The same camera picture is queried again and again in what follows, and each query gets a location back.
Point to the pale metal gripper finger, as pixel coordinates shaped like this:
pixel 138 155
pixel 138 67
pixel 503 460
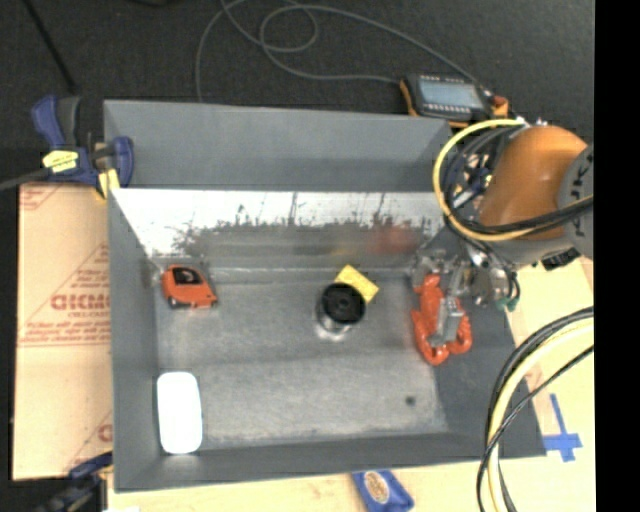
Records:
pixel 441 327
pixel 456 322

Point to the white oval computer mouse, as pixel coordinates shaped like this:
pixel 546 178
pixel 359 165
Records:
pixel 179 412

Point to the yellow block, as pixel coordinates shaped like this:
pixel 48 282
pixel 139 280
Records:
pixel 361 282

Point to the orange tape measure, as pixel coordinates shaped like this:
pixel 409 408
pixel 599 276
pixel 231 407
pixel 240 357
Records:
pixel 189 287

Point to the grey metal bin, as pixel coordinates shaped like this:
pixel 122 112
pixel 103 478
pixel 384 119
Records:
pixel 300 390

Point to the orange toy lobster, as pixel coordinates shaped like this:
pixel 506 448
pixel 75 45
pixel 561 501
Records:
pixel 426 325

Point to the black cylinder on white bracket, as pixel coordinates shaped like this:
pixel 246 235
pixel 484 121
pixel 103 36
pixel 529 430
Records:
pixel 560 260

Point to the brown cardboard board red print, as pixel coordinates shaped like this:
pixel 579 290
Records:
pixel 60 350

